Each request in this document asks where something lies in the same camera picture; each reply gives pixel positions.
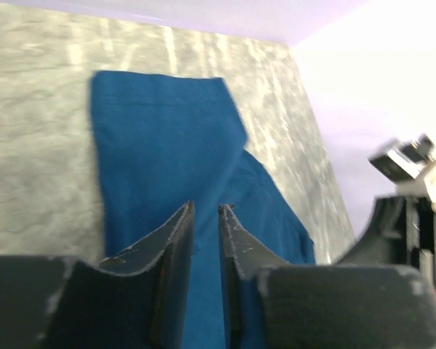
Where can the blue t shirt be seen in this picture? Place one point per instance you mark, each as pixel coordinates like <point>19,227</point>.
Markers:
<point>162,141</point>

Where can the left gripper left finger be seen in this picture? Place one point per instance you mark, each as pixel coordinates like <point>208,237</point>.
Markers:
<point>134,299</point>

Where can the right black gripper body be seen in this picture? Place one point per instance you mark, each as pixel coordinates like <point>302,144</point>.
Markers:
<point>401,231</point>

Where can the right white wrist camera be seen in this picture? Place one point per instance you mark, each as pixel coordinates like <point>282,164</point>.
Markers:
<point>410,165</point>

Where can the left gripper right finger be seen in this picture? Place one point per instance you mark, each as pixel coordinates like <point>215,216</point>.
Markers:
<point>271,303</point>

